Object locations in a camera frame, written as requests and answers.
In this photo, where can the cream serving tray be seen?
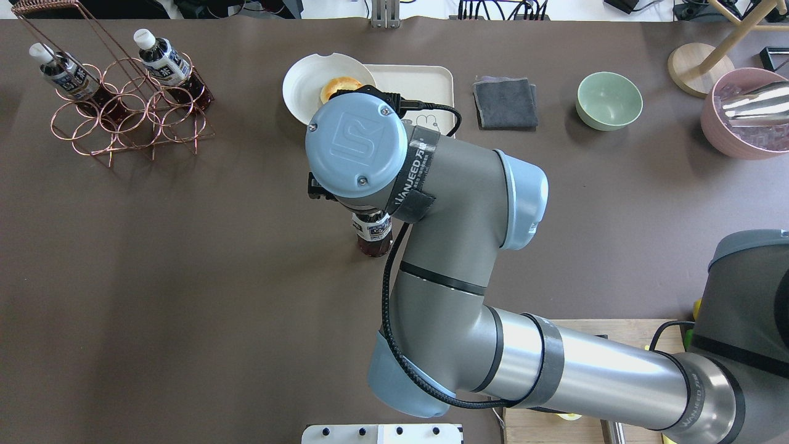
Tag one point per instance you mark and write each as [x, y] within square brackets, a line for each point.
[421, 82]

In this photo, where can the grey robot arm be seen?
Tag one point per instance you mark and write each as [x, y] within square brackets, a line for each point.
[643, 280]

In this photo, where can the grey folded cloth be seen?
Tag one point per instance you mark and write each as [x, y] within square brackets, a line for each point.
[506, 103]

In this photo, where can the tea bottle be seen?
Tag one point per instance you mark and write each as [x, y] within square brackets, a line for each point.
[75, 83]
[374, 236]
[171, 70]

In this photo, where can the white round plate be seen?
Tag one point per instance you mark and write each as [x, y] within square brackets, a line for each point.
[304, 81]

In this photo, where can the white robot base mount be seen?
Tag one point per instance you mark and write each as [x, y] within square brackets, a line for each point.
[417, 432]

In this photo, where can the glazed donut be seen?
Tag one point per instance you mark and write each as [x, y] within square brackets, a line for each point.
[335, 85]

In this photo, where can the wooden stand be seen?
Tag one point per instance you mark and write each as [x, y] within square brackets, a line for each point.
[696, 67]

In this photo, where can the copper wire bottle rack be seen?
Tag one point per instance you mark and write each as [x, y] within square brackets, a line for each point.
[155, 121]

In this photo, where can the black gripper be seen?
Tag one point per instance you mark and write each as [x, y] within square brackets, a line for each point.
[317, 187]

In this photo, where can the green bowl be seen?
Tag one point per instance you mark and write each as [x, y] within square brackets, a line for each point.
[608, 101]

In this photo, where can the pink bowl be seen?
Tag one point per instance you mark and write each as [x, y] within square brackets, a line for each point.
[745, 115]

